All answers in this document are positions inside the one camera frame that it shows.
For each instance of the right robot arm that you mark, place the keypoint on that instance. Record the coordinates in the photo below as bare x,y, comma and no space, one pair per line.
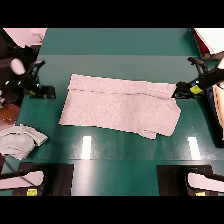
213,76

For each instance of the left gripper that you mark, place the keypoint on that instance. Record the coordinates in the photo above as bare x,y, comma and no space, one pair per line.
46,92

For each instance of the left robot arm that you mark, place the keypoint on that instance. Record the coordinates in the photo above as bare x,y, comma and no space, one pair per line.
17,66

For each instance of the pale pink shirt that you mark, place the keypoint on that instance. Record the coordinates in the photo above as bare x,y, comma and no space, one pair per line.
120,106

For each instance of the white garment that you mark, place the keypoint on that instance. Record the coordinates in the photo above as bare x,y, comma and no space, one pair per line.
211,39

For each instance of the pink garment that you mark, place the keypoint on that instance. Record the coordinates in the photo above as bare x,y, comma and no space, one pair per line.
28,36

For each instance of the grey garment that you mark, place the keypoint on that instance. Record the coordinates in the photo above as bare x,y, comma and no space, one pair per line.
16,141

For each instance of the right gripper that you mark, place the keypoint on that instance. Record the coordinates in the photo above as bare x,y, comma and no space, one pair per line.
184,90

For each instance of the red garment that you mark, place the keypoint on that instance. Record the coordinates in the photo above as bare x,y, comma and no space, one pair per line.
201,46

